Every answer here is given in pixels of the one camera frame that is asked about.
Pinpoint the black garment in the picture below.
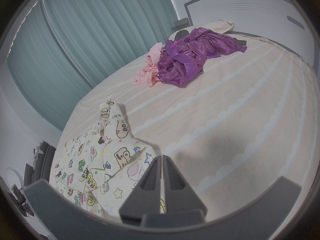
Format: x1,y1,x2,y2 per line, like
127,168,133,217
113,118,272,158
175,30,247,47

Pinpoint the white printed pyjama top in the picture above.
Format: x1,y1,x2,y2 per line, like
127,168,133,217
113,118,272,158
49,99,167,219

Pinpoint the bed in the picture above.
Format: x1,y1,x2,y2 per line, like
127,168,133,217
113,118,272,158
49,0,320,219

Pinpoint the purple satin garment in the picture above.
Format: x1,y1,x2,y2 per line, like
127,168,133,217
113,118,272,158
157,28,248,88

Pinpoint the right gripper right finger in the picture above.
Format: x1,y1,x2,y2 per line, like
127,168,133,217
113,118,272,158
163,155,208,216

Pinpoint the black chest of drawers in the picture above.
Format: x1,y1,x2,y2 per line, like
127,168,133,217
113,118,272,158
24,141,57,187

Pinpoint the grey bedside table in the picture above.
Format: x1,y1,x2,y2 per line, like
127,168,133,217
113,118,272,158
174,17,191,30

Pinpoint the blue-green curtain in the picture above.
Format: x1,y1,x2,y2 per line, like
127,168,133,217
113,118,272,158
6,0,96,132
42,0,180,90

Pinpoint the pink garment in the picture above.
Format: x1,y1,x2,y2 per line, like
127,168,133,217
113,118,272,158
133,42,166,87

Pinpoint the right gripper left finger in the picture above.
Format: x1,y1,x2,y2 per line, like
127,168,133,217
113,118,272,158
119,155,163,226

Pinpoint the cream pillow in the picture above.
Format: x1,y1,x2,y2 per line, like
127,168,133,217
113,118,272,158
168,20,235,41

